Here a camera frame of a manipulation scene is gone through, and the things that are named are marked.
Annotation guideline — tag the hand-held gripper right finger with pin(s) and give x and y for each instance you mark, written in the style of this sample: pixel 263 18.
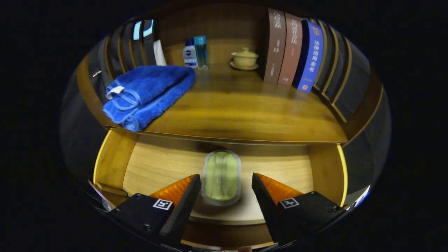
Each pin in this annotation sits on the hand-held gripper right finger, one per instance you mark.
pixel 269 210

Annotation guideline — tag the wooden cabinet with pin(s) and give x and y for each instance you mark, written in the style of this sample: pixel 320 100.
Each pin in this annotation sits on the wooden cabinet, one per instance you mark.
pixel 224 31

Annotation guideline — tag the white bottle with blue cap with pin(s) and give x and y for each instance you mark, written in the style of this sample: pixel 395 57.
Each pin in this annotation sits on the white bottle with blue cap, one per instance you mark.
pixel 190 56

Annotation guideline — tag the teal bottle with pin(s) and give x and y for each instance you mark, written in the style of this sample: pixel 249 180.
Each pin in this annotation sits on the teal bottle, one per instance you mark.
pixel 201 52

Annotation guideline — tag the dark brown book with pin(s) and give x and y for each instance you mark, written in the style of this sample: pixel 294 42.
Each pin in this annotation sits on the dark brown book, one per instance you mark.
pixel 274 45

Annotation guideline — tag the wooden drawer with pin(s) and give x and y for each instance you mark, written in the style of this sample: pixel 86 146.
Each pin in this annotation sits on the wooden drawer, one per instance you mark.
pixel 157 164

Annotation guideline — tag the small silver clip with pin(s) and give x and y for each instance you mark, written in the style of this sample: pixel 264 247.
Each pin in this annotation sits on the small silver clip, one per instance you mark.
pixel 97 73

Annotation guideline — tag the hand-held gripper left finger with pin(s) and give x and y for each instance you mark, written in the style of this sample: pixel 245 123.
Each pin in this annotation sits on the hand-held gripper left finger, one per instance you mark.
pixel 180 213

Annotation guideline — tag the blue book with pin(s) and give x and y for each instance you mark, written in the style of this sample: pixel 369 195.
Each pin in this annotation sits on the blue book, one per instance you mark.
pixel 311 56

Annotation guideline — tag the beige lidded teacup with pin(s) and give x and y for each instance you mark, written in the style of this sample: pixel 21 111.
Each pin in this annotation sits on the beige lidded teacup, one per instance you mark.
pixel 245 59

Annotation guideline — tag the white tube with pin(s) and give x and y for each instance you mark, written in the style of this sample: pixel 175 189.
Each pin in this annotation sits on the white tube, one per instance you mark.
pixel 159 54

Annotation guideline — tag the black backdrop cloth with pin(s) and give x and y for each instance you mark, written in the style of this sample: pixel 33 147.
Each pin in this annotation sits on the black backdrop cloth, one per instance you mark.
pixel 73 133

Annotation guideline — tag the folded blue towel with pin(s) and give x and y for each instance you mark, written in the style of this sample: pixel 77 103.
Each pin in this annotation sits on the folded blue towel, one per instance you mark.
pixel 150 91

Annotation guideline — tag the white flat object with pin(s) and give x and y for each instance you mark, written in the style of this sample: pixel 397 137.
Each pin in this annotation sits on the white flat object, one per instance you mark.
pixel 360 197

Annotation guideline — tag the wooden countertop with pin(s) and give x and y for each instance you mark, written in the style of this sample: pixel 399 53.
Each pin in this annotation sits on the wooden countertop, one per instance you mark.
pixel 245 112

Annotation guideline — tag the reddish brown book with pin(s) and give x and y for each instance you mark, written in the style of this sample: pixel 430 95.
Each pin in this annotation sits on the reddish brown book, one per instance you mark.
pixel 291 49

